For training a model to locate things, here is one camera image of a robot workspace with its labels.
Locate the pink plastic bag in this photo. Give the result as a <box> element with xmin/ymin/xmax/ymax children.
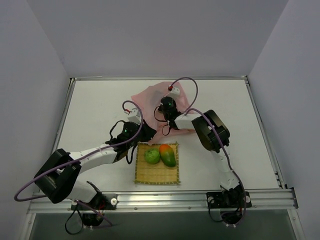
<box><xmin>131</xmin><ymin>81</ymin><xmax>194</xmax><ymax>145</ymax></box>

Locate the green fake guava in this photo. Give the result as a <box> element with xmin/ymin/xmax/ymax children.
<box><xmin>144</xmin><ymin>148</ymin><xmax>161</xmax><ymax>165</ymax></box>

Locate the green orange fake mango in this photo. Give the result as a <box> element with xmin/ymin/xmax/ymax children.
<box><xmin>159</xmin><ymin>144</ymin><xmax>177</xmax><ymax>168</ymax></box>

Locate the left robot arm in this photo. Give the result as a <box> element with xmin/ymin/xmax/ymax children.
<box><xmin>34</xmin><ymin>121</ymin><xmax>157</xmax><ymax>210</ymax></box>

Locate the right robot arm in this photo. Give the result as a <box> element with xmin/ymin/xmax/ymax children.
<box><xmin>157</xmin><ymin>96</ymin><xmax>243</xmax><ymax>207</ymax></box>

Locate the woven bamboo mat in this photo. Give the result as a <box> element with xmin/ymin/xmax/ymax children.
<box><xmin>133</xmin><ymin>142</ymin><xmax>180</xmax><ymax>185</ymax></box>

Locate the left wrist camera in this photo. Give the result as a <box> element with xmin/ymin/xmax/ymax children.
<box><xmin>127</xmin><ymin>107</ymin><xmax>143</xmax><ymax>125</ymax></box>

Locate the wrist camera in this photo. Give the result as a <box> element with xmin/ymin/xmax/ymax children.
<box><xmin>166</xmin><ymin>85</ymin><xmax>181</xmax><ymax>99</ymax></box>
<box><xmin>127</xmin><ymin>107</ymin><xmax>143</xmax><ymax>125</ymax></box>

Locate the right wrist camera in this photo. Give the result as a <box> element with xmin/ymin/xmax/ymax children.
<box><xmin>166</xmin><ymin>85</ymin><xmax>181</xmax><ymax>99</ymax></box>

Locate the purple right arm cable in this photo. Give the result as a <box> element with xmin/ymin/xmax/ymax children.
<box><xmin>167</xmin><ymin>76</ymin><xmax>247</xmax><ymax>223</ymax></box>

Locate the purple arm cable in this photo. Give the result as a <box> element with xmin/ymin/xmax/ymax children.
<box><xmin>167</xmin><ymin>76</ymin><xmax>247</xmax><ymax>223</ymax></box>
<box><xmin>13</xmin><ymin>100</ymin><xmax>145</xmax><ymax>229</ymax></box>

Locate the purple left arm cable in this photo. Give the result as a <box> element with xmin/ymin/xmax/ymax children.
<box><xmin>13</xmin><ymin>100</ymin><xmax>145</xmax><ymax>229</ymax></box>

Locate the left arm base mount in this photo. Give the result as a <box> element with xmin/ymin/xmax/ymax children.
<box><xmin>71</xmin><ymin>192</ymin><xmax>118</xmax><ymax>229</ymax></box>

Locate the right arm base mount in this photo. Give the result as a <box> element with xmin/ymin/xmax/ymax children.
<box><xmin>206</xmin><ymin>191</ymin><xmax>253</xmax><ymax>228</ymax></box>

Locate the aluminium table frame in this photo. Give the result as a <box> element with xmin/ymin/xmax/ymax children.
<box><xmin>26</xmin><ymin>76</ymin><xmax>300</xmax><ymax>240</ymax></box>

